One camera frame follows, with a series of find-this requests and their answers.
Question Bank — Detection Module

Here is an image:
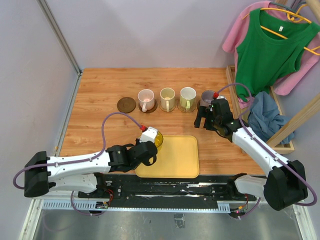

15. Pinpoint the purple black cup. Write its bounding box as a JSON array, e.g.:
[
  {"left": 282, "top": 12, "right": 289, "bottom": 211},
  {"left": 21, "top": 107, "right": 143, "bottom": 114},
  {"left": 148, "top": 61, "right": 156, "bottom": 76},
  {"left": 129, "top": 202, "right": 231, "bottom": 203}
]
[{"left": 199, "top": 90, "right": 215, "bottom": 107}]

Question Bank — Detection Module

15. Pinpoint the white cream cup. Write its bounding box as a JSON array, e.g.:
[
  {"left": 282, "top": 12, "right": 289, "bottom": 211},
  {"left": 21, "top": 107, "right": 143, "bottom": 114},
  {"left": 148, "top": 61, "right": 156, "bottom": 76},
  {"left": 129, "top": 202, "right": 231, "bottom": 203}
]
[{"left": 179, "top": 87, "right": 197, "bottom": 110}]

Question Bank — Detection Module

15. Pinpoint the woven coaster front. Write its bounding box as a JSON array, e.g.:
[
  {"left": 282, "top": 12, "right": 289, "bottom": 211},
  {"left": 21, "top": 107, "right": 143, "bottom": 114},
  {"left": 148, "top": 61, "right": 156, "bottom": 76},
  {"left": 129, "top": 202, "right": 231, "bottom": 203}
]
[{"left": 177, "top": 101, "right": 197, "bottom": 113}]

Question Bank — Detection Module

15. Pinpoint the woven coaster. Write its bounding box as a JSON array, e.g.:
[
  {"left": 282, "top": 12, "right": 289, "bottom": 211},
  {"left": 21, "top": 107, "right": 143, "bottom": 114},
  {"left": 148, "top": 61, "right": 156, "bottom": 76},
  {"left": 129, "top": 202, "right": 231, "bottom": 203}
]
[
  {"left": 160, "top": 99, "right": 176, "bottom": 113},
  {"left": 177, "top": 101, "right": 197, "bottom": 113}
]

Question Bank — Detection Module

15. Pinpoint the yellow black cup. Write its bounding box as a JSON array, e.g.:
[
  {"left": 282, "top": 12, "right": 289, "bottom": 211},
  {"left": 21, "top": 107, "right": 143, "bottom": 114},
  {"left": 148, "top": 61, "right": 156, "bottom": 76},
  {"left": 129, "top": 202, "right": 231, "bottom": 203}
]
[{"left": 154, "top": 131, "right": 164, "bottom": 150}]

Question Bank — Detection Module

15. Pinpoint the beige cup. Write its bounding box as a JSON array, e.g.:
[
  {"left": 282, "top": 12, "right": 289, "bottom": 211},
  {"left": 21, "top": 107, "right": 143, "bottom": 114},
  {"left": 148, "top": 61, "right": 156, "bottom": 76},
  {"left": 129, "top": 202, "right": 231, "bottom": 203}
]
[{"left": 160, "top": 87, "right": 176, "bottom": 102}]

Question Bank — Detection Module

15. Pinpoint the woven coaster back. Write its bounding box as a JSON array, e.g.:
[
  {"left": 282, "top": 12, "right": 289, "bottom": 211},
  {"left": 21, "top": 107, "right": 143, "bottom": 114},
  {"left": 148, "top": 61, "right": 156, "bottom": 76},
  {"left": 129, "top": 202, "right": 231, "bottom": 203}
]
[{"left": 160, "top": 99, "right": 176, "bottom": 113}]

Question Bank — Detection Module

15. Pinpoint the dark brown coaster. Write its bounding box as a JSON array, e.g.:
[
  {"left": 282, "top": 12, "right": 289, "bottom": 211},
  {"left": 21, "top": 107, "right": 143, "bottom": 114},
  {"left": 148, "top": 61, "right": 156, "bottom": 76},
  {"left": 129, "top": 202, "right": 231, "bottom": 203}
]
[
  {"left": 138, "top": 99, "right": 158, "bottom": 114},
  {"left": 196, "top": 100, "right": 201, "bottom": 109},
  {"left": 117, "top": 97, "right": 137, "bottom": 114}
]

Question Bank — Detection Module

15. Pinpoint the pink cup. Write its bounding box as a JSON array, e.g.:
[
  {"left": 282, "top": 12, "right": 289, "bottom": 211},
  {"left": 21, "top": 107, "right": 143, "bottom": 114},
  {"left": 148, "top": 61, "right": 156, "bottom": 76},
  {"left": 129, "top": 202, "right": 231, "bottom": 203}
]
[{"left": 137, "top": 89, "right": 155, "bottom": 113}]

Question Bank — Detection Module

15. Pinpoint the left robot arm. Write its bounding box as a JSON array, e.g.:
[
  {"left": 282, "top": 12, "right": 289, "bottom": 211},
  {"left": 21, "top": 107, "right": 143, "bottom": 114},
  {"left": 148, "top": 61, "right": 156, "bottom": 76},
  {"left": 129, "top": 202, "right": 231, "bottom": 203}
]
[{"left": 24, "top": 139, "right": 161, "bottom": 198}]

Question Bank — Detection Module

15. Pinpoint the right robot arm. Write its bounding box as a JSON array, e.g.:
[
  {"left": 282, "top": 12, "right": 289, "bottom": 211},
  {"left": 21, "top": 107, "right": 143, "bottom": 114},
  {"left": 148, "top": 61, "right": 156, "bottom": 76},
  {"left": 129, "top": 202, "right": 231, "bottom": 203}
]
[{"left": 194, "top": 98, "right": 308, "bottom": 211}]

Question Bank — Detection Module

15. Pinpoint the blue cloth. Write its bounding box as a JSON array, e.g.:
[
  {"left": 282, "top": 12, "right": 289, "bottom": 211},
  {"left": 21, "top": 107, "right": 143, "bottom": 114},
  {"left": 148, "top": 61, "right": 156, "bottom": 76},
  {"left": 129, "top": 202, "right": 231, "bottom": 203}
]
[{"left": 248, "top": 91, "right": 291, "bottom": 142}]

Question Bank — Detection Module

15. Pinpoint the yellow plastic tray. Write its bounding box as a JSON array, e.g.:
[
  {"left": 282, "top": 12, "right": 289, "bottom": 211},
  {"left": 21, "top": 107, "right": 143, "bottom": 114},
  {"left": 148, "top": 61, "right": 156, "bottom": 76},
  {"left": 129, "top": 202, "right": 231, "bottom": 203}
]
[{"left": 135, "top": 135, "right": 200, "bottom": 179}]

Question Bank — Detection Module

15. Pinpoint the green tank top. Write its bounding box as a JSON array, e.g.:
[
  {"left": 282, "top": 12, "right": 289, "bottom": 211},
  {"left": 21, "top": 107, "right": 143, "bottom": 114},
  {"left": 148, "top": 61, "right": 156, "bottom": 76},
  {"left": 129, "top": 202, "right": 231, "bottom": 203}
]
[{"left": 235, "top": 8, "right": 320, "bottom": 101}]

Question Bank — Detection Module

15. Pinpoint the pink t-shirt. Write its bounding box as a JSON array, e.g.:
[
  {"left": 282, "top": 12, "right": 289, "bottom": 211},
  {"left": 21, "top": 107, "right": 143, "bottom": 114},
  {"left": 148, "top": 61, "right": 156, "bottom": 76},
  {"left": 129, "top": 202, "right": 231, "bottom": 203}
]
[{"left": 222, "top": 0, "right": 320, "bottom": 96}]

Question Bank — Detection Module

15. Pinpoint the yellow hanger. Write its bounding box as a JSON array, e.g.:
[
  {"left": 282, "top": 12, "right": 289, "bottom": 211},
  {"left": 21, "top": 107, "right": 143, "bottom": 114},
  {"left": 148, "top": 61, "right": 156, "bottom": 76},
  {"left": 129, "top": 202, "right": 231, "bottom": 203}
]
[{"left": 242, "top": 2, "right": 320, "bottom": 56}]

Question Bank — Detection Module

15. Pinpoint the grey hanger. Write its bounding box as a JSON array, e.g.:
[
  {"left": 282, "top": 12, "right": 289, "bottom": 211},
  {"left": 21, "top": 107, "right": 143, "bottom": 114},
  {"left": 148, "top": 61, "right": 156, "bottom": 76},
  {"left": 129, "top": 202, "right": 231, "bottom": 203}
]
[{"left": 271, "top": 0, "right": 307, "bottom": 14}]

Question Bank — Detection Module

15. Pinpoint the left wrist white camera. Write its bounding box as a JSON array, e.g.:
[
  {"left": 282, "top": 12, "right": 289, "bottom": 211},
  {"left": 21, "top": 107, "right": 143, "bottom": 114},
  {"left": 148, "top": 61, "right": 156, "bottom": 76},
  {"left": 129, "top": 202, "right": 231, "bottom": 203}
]
[{"left": 139, "top": 126, "right": 158, "bottom": 143}]

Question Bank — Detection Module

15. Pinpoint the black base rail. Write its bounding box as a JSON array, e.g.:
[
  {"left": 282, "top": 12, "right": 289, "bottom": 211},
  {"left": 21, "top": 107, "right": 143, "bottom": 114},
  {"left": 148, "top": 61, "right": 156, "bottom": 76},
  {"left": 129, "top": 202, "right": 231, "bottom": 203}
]
[{"left": 73, "top": 174, "right": 256, "bottom": 211}]

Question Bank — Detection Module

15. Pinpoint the wooden rack frame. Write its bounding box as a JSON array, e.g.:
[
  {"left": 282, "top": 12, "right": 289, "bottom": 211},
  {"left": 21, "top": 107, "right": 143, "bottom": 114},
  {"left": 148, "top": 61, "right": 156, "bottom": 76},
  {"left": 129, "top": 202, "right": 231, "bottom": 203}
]
[{"left": 226, "top": 0, "right": 320, "bottom": 154}]

